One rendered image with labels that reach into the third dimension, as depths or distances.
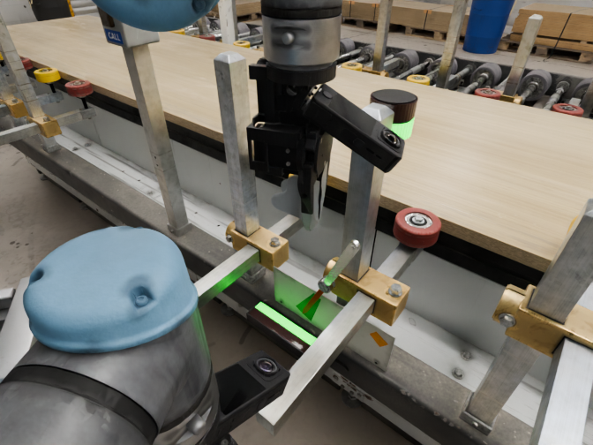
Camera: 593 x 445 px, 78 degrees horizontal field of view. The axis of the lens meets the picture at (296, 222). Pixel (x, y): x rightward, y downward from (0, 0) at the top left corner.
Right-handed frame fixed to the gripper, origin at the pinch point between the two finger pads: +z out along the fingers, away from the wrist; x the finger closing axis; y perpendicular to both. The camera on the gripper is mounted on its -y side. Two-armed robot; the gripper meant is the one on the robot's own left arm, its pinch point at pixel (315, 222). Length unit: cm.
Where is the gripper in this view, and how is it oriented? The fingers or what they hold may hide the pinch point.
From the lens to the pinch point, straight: 48.8
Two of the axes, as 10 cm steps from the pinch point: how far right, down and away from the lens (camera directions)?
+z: 0.0, 7.9, 6.1
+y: -9.5, -1.9, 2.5
